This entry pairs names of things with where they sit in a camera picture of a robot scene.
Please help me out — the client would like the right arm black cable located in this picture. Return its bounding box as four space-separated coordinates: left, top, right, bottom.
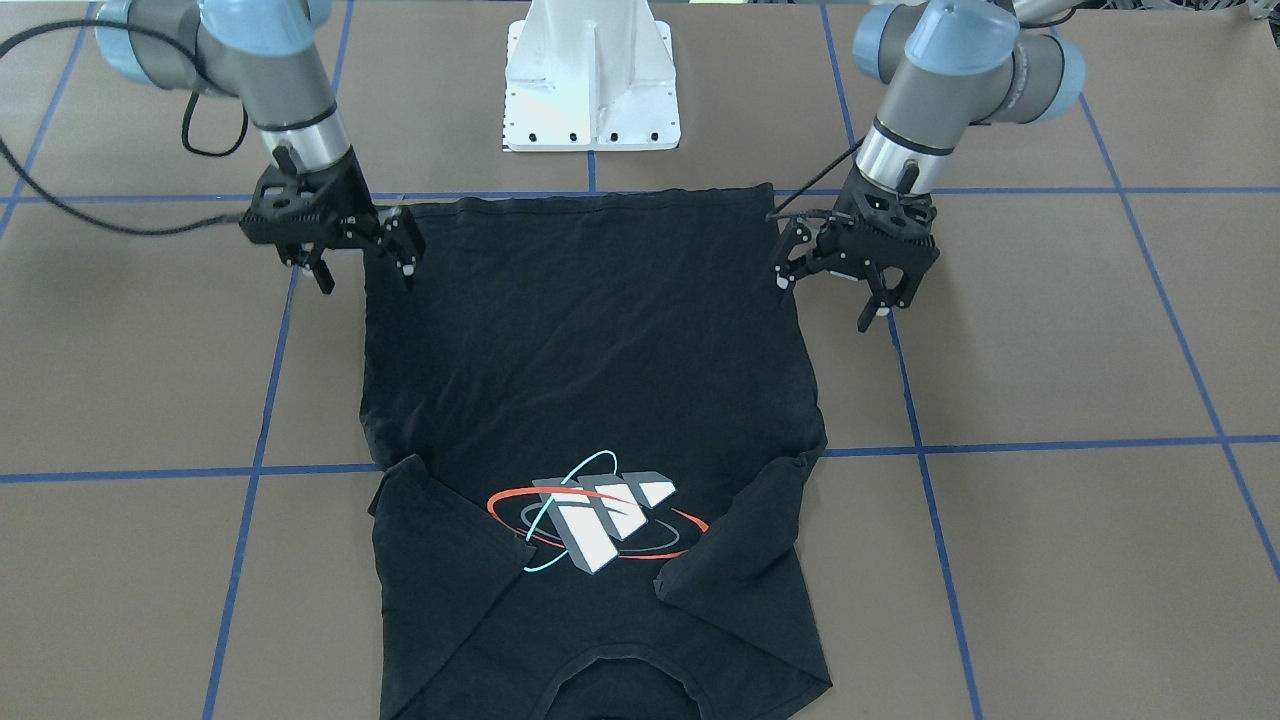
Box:
0 20 262 238

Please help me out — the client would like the black graphic t-shirt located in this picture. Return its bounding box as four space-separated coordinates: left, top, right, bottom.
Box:
360 184 831 719

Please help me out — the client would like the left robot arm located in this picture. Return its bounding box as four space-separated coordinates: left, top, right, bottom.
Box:
773 1 1087 331

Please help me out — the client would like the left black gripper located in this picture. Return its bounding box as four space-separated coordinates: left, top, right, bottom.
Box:
773 184 940 333

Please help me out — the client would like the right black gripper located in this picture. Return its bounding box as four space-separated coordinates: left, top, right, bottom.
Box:
239 165 425 295

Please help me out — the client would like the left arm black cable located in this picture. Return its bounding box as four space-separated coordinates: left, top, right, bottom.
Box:
765 140 863 223

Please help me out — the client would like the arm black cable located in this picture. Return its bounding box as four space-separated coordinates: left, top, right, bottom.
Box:
0 20 262 238
765 140 863 223

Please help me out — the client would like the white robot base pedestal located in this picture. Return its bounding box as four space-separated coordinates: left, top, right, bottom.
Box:
502 1 682 152

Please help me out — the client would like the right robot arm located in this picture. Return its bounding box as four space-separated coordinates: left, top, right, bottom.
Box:
96 1 425 293

